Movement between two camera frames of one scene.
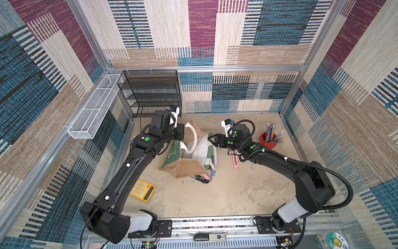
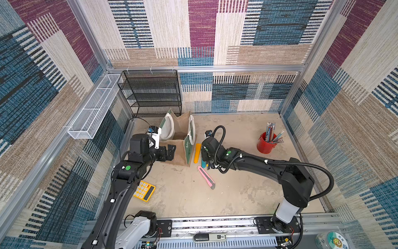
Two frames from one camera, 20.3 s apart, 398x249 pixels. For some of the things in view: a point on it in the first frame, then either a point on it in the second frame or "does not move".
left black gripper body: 177,133 -> 161,155
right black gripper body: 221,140 -> 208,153
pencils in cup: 270,134 does not move
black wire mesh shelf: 148,91 does not move
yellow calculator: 142,190 does not move
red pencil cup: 263,140 does not move
